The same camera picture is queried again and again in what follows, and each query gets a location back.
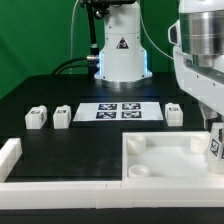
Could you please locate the white cable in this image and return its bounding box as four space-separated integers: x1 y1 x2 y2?
69 0 81 76

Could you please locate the white square tabletop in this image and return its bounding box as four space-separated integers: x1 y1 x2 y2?
122 131 219 179

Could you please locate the black cable bundle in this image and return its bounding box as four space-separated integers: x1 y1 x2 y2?
49 54 100 76

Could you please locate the white sheet with fiducial markers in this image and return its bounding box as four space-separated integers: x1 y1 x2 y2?
74 102 163 122

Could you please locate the white U-shaped obstacle fence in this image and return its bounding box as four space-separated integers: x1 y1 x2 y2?
0 138 224 210

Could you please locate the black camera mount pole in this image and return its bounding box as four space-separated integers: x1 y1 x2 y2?
78 0 136 55

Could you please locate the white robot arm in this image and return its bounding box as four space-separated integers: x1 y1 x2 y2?
94 0 224 117

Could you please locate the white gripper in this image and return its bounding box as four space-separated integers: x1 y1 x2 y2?
168 20 224 129

